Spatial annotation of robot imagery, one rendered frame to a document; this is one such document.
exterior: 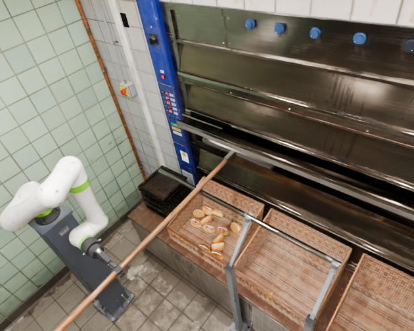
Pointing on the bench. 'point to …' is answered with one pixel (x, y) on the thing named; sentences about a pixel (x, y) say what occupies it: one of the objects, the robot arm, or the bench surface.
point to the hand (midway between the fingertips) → (117, 270)
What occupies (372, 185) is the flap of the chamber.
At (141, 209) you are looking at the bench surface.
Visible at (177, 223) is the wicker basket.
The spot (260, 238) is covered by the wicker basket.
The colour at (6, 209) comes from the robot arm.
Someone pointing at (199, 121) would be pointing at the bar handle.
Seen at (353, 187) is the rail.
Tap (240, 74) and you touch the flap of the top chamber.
